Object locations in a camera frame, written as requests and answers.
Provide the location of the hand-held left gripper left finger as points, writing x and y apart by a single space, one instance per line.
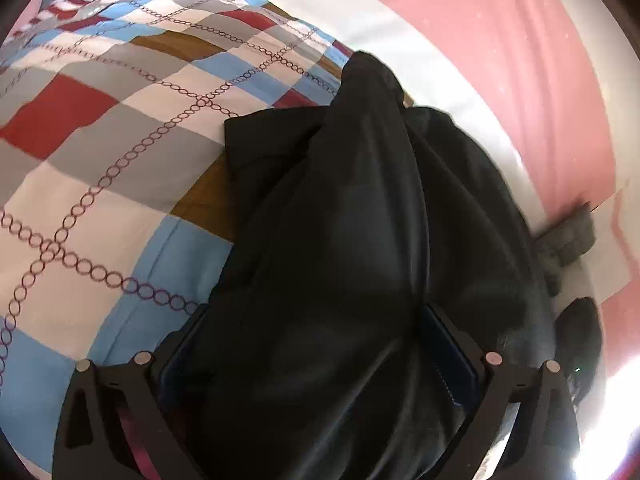
175 360

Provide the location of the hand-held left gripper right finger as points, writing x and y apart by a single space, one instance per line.
450 360

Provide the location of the large black jacket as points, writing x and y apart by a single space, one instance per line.
350 270

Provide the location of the black puffer jacket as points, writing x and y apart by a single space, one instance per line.
580 330

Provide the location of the grey padded jacket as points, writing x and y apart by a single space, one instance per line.
570 240

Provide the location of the checked bed sheet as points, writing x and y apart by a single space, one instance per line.
100 160

